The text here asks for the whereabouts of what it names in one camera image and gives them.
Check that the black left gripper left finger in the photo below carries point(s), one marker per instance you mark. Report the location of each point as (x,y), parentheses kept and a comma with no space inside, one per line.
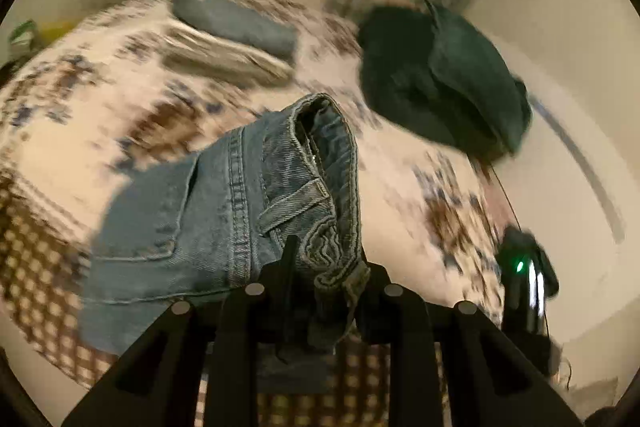
(156,382)

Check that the dark green plush blanket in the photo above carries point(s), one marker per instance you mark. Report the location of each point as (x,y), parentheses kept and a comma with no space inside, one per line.
(436,75)

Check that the folded jeans on stack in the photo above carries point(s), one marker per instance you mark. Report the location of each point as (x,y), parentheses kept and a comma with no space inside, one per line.
(232,21)

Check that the folded light clothes stack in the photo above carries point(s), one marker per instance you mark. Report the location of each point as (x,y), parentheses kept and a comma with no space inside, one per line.
(194,52)

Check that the floral bed blanket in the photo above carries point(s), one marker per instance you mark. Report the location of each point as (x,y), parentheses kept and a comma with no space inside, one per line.
(84,116)

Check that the white bed headboard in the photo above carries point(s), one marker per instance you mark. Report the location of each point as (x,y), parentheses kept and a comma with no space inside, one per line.
(570,187)

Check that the blue denim jeans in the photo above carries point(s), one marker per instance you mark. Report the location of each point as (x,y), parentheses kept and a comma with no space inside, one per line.
(200,226)

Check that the green white clutter pile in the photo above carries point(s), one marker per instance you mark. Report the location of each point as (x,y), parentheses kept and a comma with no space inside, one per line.
(24,41)

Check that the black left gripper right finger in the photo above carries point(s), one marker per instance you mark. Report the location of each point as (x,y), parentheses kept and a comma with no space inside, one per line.
(452,366)

